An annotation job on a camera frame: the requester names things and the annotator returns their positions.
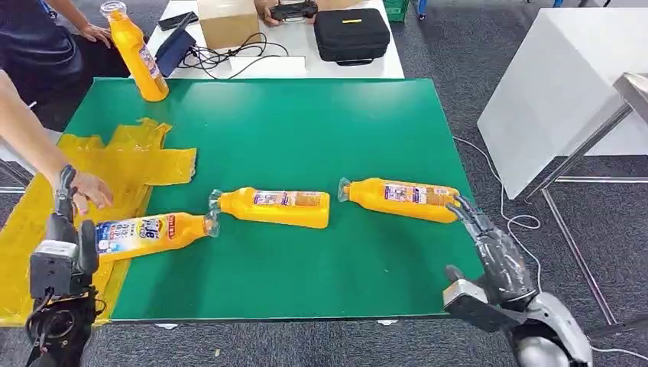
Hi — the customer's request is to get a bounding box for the black phone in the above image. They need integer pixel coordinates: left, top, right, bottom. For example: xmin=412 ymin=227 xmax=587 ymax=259
xmin=157 ymin=11 xmax=199 ymax=31

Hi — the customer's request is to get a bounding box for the black controller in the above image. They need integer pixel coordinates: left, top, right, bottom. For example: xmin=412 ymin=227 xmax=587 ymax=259
xmin=269 ymin=1 xmax=319 ymax=23

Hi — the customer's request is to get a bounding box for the person's right hand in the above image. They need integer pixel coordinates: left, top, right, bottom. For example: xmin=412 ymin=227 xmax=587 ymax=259
xmin=70 ymin=171 xmax=115 ymax=217
xmin=254 ymin=0 xmax=286 ymax=28

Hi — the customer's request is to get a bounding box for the black carry case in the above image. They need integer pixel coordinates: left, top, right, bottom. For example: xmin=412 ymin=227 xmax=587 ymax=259
xmin=313 ymin=8 xmax=391 ymax=67

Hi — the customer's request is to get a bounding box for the orange drink bottle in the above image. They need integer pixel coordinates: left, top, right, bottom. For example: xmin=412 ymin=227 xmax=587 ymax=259
xmin=99 ymin=0 xmax=170 ymax=102
xmin=208 ymin=187 xmax=331 ymax=230
xmin=337 ymin=177 xmax=462 ymax=225
xmin=95 ymin=211 xmax=221 ymax=263

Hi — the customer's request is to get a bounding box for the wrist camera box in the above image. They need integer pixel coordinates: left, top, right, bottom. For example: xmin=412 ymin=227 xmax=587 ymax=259
xmin=29 ymin=240 xmax=82 ymax=300
xmin=442 ymin=278 xmax=512 ymax=333

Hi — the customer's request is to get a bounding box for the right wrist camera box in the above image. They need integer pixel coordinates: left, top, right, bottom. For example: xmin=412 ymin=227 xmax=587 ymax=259
xmin=442 ymin=278 xmax=512 ymax=333

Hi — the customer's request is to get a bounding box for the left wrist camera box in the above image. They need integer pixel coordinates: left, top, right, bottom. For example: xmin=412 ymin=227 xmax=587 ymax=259
xmin=29 ymin=240 xmax=82 ymax=300

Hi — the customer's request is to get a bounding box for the yellow plastic sheet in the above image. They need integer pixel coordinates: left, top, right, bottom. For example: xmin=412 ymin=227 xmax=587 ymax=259
xmin=0 ymin=117 xmax=199 ymax=328

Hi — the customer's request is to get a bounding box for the dark blue pouch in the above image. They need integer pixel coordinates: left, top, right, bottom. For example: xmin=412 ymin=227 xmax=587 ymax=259
xmin=154 ymin=12 xmax=197 ymax=78

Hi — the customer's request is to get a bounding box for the green crate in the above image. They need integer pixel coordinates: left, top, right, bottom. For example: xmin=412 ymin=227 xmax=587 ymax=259
xmin=383 ymin=0 xmax=409 ymax=23

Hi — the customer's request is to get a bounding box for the person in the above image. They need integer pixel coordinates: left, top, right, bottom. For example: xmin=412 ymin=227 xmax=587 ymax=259
xmin=0 ymin=0 xmax=131 ymax=217

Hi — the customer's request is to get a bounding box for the large white table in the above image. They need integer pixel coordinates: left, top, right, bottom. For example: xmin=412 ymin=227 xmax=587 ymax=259
xmin=476 ymin=7 xmax=648 ymax=200

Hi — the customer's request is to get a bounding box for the green table mat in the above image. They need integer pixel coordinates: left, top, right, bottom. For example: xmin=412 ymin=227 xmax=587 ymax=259
xmin=63 ymin=77 xmax=484 ymax=323

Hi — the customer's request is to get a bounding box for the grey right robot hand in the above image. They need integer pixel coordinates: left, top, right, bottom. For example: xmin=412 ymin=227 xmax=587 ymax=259
xmin=445 ymin=194 xmax=538 ymax=305

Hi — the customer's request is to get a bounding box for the black cable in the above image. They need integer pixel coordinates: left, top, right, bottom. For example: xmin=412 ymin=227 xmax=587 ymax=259
xmin=177 ymin=32 xmax=290 ymax=80

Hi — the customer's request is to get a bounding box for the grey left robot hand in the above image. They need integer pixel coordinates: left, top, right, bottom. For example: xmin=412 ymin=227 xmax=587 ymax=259
xmin=46 ymin=164 xmax=99 ymax=277

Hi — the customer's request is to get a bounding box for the brown cardboard box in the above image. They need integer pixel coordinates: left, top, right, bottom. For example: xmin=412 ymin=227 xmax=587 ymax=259
xmin=196 ymin=0 xmax=262 ymax=50

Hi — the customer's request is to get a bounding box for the person's left hand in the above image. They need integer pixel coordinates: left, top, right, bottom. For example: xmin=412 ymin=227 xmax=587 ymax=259
xmin=78 ymin=22 xmax=113 ymax=50

